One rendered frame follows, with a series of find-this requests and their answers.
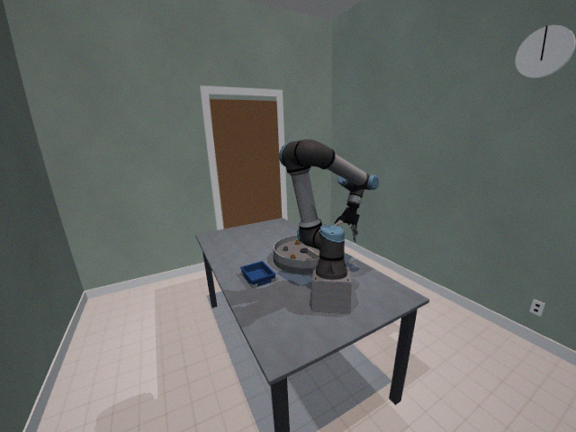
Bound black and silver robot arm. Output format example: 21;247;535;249
279;139;379;280

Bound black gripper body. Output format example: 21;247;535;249
342;202;360;225

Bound blue open crate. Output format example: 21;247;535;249
241;261;276;289

